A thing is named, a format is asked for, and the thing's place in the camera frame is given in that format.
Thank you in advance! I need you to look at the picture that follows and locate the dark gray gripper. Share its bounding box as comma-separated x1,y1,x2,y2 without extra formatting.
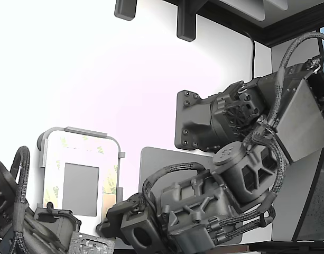
32,206,82,254

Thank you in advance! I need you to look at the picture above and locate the gray patterned circuit board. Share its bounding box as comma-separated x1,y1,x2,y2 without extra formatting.
69,232,116,254

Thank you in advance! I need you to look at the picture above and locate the gray fixture with dark legs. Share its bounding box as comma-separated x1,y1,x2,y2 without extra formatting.
36,126,126,212

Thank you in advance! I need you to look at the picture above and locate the gray flat tray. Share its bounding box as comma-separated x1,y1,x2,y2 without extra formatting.
139,147,243,246

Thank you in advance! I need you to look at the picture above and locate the dark tilted panel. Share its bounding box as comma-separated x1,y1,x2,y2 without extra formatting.
293,148,324,242

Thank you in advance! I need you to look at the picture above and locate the black braided cable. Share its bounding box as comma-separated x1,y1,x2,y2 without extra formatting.
209,190,276,244
142,162,212,212
267,31,324,133
10,145,32,214

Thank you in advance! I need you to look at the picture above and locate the thin black cable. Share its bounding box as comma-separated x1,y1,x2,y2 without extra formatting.
242,30,257,80

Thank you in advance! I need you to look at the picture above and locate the black frame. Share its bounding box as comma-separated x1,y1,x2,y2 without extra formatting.
161,0,324,49

